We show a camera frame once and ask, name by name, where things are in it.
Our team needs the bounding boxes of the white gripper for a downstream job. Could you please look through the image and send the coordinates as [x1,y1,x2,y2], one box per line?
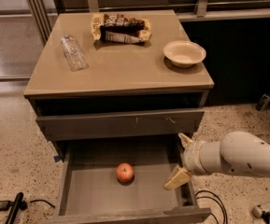
[164,133,206,190]

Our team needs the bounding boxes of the red apple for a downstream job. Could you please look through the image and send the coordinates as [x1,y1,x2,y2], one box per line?
[116,162,135,183]

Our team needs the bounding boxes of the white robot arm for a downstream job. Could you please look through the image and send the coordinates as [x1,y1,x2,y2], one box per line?
[164,132,270,190]

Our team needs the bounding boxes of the closed top drawer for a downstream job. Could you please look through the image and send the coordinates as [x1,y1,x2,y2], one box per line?
[36,108,204,141]

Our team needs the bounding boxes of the grey drawer cabinet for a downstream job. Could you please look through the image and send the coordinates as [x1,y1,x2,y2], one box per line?
[22,9,215,224]

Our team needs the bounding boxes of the open middle drawer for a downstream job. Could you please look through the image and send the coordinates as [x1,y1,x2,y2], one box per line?
[47,135,210,224]

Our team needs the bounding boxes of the white power strip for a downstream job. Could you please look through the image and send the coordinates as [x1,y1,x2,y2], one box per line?
[252,202,270,217]

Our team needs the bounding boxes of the small black floor device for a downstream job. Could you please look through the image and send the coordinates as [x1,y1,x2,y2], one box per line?
[255,93,270,111]

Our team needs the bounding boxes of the white bowl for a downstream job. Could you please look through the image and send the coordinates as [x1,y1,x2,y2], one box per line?
[163,40,206,68]

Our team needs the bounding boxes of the blue tape piece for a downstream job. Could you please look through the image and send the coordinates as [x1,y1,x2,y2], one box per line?
[53,156,61,162]

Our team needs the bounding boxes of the brown chip bag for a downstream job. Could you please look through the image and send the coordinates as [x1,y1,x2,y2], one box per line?
[91,13,151,44]

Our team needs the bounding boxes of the clear plastic water bottle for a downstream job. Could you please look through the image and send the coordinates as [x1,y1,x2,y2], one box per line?
[61,35,89,72]

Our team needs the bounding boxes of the black stick tool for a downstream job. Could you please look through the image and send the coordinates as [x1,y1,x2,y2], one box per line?
[5,192,27,224]

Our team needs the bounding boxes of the black power adapter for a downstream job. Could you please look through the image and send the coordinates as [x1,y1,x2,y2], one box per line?
[0,201,12,211]

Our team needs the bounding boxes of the black floor cable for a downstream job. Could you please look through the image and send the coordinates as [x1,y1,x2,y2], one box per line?
[194,189,229,224]

